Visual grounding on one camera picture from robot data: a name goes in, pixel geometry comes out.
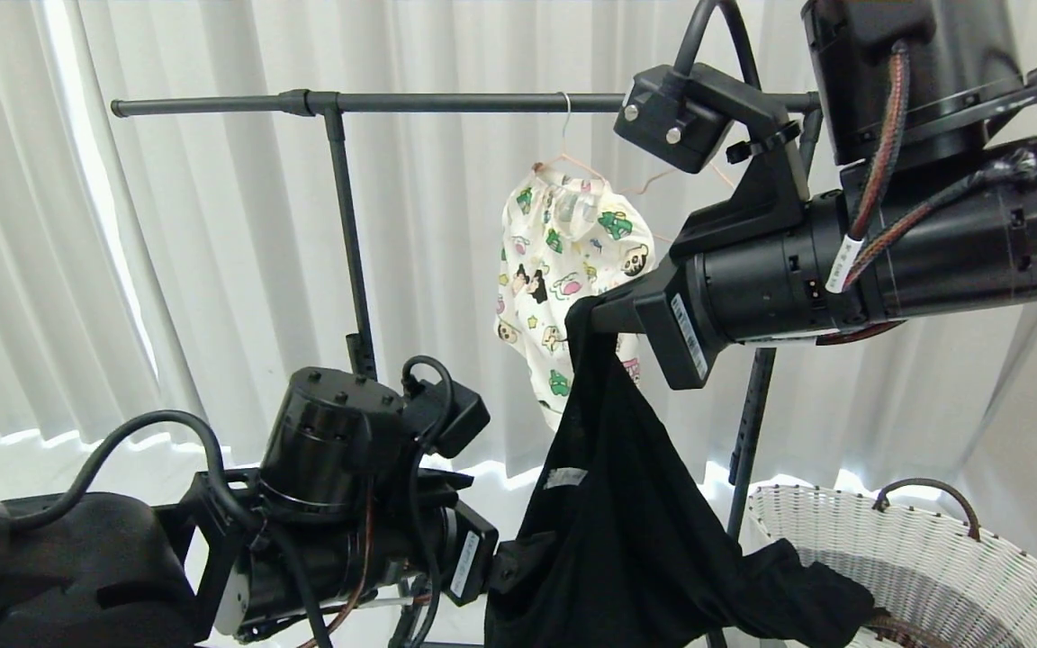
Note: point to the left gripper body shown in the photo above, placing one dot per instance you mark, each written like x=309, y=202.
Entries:
x=392, y=549

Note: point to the black garment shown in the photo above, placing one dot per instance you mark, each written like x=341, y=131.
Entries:
x=626, y=504

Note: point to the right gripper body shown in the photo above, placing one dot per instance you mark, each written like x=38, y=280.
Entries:
x=933, y=261

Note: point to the white curtain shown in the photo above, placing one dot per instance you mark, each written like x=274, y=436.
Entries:
x=212, y=225

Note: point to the black clothes rack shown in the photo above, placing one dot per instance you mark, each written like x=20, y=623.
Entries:
x=437, y=102

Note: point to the white laundry basket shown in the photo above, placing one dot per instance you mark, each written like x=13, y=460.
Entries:
x=933, y=558

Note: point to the cream printed garment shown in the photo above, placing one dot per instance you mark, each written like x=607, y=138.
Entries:
x=563, y=270

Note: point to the pink clothes hanger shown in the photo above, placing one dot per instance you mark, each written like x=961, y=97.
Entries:
x=565, y=126
x=645, y=184

